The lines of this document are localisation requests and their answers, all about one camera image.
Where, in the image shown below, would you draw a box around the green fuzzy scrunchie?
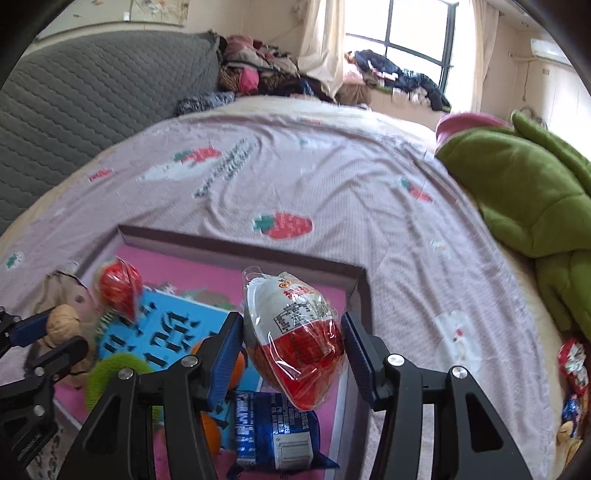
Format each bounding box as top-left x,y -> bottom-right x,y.
85,353 -> 155,411

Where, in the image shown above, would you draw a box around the pink pillow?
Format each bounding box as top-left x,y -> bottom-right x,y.
436,113 -> 513,147

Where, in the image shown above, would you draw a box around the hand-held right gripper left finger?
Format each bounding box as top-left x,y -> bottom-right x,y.
55,311 -> 245,480

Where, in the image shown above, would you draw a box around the walnut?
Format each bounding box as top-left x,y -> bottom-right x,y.
46,304 -> 88,346

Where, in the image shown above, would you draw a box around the red patterned snack packet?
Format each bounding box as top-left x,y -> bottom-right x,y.
556,339 -> 589,398

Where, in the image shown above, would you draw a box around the beige cushion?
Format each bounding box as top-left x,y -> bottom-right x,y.
335,83 -> 372,106

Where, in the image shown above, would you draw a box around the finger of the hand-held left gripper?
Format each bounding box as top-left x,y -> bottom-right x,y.
23,336 -> 89,384
0,305 -> 52,356

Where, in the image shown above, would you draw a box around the cream curtain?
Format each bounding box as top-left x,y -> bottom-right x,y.
468,0 -> 500,116
298,0 -> 347,90

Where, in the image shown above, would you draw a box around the strawberry bear printed bedsheet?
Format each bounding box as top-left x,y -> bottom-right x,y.
0,95 -> 555,480

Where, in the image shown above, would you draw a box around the blue cookie packet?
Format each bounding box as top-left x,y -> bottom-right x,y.
226,390 -> 340,472

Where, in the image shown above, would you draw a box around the red white toy egg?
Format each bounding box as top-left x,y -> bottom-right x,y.
242,267 -> 348,412

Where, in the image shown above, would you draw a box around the pink picture book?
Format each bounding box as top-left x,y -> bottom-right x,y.
81,244 -> 356,480

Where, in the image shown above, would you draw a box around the dark floral cloth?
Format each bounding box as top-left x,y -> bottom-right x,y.
175,91 -> 236,117

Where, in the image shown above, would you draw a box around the shallow cardboard box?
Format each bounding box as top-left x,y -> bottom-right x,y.
76,224 -> 372,480

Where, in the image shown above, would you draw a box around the pile of clothes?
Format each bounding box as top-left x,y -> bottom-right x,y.
217,33 -> 338,100

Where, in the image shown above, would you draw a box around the beige mesh bag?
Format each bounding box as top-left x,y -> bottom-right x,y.
28,270 -> 100,388

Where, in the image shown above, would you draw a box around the grey quilted headboard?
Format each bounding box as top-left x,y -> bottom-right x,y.
0,30 -> 222,236

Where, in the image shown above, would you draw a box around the white air conditioner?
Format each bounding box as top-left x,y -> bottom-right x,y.
529,38 -> 575,65

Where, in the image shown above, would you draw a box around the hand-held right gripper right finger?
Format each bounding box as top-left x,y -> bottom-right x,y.
341,311 -> 534,480

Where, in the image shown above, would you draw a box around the window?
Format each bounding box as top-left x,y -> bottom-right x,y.
344,0 -> 476,112

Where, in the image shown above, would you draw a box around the clothes on windowsill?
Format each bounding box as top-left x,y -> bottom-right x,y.
344,48 -> 451,112

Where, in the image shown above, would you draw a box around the green blanket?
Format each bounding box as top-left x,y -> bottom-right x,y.
435,111 -> 591,342

